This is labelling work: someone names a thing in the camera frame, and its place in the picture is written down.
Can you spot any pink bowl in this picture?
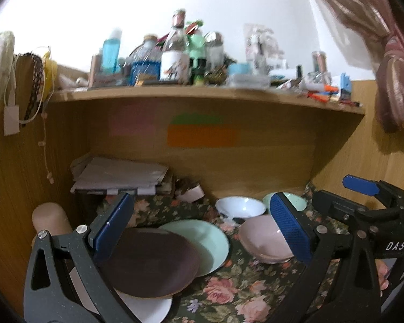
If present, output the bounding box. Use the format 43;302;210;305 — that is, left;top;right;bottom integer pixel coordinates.
239;214;294;264

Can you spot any dark brown plate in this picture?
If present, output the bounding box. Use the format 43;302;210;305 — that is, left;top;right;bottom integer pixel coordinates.
99;228;201;299

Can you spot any right hand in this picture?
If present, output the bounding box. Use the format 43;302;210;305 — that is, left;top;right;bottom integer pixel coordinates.
375;259;389;291

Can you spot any mint green bowl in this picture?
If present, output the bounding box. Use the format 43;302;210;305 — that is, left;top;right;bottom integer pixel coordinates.
262;192;307;213

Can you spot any floral tablecloth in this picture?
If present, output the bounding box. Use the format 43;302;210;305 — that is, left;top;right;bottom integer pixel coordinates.
97;181;391;323

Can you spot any white bowl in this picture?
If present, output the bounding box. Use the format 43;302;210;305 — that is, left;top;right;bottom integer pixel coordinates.
215;196;266;219

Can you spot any white plate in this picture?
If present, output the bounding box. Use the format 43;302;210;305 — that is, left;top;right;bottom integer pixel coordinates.
69;268;172;323

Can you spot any mint green plate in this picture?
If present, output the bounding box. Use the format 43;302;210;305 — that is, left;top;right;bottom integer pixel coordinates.
160;219;230;277

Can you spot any small white box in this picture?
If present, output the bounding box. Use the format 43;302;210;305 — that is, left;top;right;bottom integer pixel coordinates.
176;184;205;203

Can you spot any stack of white papers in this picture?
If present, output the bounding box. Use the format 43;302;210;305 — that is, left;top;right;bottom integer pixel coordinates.
70;157;168;195

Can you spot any orange sticky note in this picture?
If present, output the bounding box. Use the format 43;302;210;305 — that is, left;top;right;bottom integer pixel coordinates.
167;125;238;148

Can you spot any pink striped curtain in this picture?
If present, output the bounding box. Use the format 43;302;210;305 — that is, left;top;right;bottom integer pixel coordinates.
322;0;404;134

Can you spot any green sticky note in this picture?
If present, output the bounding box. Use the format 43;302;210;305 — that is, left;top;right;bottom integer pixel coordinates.
170;112;224;125

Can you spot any pink sticky note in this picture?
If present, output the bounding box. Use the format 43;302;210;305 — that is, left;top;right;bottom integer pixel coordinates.
109;104;156;136

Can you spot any green bottle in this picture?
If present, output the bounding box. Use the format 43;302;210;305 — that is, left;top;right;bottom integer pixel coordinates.
186;20;206;86

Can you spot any clear water bottle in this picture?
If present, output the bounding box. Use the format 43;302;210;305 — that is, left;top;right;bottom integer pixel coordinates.
160;9;190;83

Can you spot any blue-label plastic bottle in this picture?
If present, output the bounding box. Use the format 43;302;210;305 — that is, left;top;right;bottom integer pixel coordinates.
130;34;162;86

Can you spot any blue liquid bottle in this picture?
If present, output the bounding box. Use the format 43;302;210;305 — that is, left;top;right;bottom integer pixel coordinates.
101;29;122;74

